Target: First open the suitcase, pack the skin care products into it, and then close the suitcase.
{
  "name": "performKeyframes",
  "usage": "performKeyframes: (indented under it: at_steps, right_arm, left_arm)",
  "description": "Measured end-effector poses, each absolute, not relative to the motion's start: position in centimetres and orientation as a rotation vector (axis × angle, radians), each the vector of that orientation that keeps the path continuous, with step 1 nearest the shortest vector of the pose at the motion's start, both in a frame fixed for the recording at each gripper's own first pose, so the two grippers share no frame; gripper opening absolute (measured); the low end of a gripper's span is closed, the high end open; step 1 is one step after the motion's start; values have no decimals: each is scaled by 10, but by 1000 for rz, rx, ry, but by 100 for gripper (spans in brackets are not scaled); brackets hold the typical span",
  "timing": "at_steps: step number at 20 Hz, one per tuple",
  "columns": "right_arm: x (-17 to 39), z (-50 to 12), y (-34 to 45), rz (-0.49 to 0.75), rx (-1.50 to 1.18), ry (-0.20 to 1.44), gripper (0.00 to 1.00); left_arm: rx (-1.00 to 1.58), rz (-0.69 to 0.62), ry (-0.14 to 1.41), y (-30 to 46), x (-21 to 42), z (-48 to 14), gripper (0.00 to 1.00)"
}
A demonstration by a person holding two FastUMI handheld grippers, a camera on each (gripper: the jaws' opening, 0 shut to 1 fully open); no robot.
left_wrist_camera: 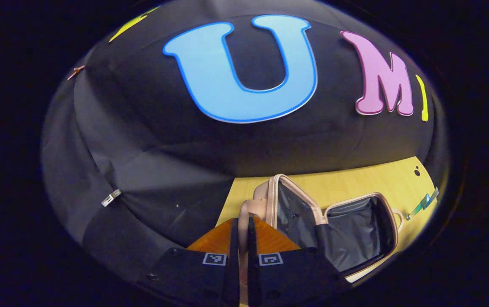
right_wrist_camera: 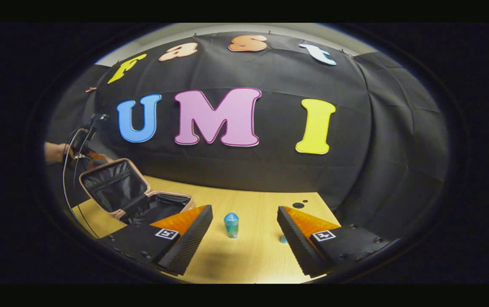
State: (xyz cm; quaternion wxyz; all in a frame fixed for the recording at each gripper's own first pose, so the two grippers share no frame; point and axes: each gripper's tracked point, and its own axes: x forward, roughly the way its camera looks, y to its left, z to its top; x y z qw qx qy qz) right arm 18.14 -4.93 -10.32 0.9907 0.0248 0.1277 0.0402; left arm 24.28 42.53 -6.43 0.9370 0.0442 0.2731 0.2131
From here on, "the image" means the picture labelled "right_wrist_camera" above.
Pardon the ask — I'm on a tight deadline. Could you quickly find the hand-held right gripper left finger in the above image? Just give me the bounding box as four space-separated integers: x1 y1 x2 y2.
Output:
98 205 213 276

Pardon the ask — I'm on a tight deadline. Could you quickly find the black cable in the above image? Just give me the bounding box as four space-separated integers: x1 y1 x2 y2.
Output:
62 115 101 239

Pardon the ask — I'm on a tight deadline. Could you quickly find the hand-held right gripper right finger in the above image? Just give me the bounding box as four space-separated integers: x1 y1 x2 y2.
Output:
277 206 401 278

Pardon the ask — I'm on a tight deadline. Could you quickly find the black backdrop cloth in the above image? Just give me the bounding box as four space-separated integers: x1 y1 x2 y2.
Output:
46 31 450 239

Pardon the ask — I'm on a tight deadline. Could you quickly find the blue-capped green bottle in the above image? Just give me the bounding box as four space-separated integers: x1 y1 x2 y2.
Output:
224 212 240 239

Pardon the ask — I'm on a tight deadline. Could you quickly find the pink suitcase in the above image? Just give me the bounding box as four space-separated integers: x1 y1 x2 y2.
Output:
79 158 196 226

